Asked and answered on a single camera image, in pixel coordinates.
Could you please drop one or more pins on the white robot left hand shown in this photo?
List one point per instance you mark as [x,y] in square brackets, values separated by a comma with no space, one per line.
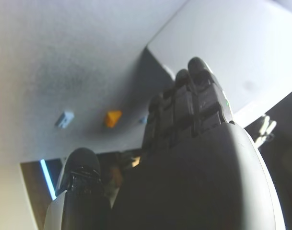
[184,187]

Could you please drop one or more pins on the brown cardboard box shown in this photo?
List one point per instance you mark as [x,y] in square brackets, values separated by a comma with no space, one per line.
[220,48]

